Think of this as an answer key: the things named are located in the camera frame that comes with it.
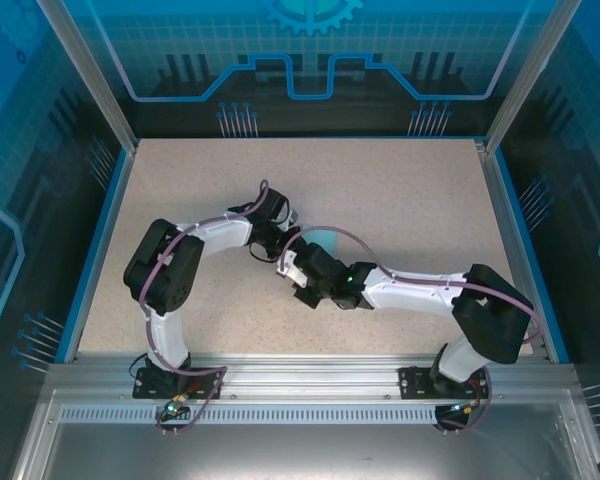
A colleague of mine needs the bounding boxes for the aluminium frame post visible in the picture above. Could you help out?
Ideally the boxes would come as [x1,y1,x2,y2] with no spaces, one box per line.
[33,0,140,154]
[483,0,585,154]

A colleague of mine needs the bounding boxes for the blue table edge strip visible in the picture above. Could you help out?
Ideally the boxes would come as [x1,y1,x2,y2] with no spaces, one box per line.
[62,144,134,364]

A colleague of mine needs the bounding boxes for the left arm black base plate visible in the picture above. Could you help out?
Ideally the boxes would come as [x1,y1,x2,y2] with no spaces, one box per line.
[132,366,224,400]

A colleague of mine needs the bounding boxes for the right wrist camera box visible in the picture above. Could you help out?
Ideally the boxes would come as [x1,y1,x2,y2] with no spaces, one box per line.
[275,248,309,284]

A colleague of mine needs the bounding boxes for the grey metal platform sheet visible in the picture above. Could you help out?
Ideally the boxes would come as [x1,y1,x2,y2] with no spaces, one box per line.
[9,389,600,480]

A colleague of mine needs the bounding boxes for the aluminium mounting rail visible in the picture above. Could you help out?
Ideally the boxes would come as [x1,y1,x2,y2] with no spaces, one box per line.
[47,351,579,401]

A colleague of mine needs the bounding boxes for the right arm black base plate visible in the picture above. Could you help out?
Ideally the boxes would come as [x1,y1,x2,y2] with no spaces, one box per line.
[398,364,491,400]

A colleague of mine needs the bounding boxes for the aluminium side rail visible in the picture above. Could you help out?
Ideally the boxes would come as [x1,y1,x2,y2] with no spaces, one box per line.
[472,138,554,362]

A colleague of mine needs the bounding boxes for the slotted metal cable strip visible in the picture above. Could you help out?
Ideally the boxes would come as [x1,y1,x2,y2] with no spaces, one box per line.
[58,405,444,425]

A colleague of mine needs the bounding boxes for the cable connector with green light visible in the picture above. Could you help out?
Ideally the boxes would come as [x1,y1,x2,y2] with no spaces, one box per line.
[447,399,483,417]
[164,393,189,417]

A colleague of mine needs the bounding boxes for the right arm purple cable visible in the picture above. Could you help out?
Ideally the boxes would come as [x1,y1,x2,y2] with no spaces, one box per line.
[279,227,541,435]

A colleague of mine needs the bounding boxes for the light blue cloth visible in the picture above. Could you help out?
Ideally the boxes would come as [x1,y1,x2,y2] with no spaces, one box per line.
[299,226,339,256]

